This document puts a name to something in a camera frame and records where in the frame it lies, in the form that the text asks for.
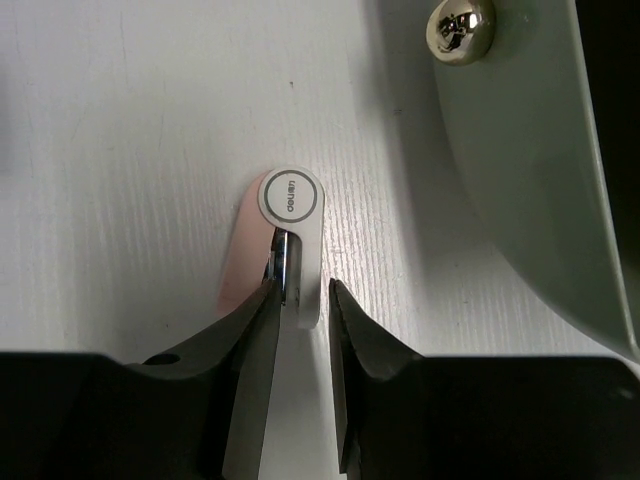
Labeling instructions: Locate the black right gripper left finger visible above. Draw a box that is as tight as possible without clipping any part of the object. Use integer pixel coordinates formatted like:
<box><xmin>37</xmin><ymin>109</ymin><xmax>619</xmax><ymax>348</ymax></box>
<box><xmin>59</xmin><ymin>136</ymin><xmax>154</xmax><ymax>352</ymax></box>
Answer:
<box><xmin>127</xmin><ymin>280</ymin><xmax>281</xmax><ymax>479</ymax></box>

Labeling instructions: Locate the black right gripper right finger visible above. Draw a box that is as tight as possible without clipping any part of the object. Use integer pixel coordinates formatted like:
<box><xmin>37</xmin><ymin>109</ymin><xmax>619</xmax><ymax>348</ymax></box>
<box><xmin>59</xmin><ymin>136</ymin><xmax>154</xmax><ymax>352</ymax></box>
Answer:
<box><xmin>328</xmin><ymin>279</ymin><xmax>425</xmax><ymax>479</ymax></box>

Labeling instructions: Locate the cream round drawer organizer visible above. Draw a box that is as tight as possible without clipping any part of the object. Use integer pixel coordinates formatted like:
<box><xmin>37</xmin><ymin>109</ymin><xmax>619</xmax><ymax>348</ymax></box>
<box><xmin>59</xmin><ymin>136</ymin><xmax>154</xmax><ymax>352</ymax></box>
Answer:
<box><xmin>425</xmin><ymin>1</ymin><xmax>639</xmax><ymax>360</ymax></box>

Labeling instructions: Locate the pink correction tape dispenser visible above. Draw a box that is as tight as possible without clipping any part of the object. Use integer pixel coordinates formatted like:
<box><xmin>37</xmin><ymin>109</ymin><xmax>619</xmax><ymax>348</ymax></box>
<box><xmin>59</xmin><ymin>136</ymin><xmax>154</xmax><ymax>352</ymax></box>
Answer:
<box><xmin>217</xmin><ymin>166</ymin><xmax>325</xmax><ymax>329</ymax></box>

